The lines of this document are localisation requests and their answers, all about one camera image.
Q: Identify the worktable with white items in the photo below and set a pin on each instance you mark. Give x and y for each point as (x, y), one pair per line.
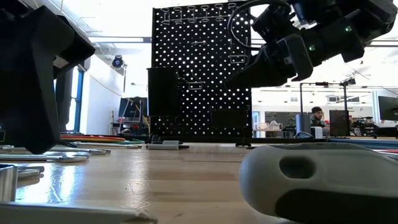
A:
(273, 126)

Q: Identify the blue round wall device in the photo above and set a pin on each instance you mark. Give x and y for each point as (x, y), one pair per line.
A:
(117, 62)

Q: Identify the black computer monitor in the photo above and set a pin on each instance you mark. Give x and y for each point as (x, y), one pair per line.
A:
(388, 108)
(130, 107)

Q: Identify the person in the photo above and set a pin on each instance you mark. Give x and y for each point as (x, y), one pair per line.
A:
(317, 119)

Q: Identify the grey and black screwdriver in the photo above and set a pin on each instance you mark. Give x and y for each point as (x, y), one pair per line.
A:
(311, 186)

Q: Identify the small black perforated panel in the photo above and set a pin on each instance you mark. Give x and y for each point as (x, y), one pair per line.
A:
(339, 123)

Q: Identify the small white box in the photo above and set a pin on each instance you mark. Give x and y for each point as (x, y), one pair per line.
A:
(317, 132)

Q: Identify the silver combination wrench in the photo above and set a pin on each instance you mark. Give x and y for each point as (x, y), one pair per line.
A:
(109, 145)
(31, 172)
(99, 151)
(73, 157)

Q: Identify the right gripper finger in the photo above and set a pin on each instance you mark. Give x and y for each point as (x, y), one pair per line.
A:
(261, 74)

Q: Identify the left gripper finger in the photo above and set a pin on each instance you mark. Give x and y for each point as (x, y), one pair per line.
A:
(28, 93)

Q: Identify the wide black plastic bin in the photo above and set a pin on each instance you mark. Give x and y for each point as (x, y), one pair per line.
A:
(230, 119)

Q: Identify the small silver peg hook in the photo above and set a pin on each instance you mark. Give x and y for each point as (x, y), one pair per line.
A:
(199, 43)

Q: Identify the red hand tool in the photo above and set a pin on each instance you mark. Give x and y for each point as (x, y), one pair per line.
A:
(388, 151)

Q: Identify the black tape measure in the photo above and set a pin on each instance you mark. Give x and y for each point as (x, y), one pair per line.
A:
(2, 137)

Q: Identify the long ceiling light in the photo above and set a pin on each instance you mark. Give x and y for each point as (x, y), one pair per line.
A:
(124, 39)

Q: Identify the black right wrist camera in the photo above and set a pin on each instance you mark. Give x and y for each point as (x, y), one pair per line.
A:
(273, 23)

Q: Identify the black perforated pegboard stand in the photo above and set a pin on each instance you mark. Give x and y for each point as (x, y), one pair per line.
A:
(174, 56)

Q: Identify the silver steel socket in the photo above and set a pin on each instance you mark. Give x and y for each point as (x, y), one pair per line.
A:
(7, 183)

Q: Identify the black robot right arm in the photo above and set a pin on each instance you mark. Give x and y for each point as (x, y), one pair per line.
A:
(357, 25)

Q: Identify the grey hex key set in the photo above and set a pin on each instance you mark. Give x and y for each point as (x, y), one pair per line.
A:
(164, 145)

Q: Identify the silver double prong hook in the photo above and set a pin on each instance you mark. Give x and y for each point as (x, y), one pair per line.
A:
(196, 82)
(237, 55)

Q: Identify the tall black plastic bin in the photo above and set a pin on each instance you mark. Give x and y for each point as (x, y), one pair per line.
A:
(163, 93)

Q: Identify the grey cylinder tube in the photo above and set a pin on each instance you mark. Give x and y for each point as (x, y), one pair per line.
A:
(303, 124)

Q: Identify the black camera stand rig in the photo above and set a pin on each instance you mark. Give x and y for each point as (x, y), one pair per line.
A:
(301, 99)

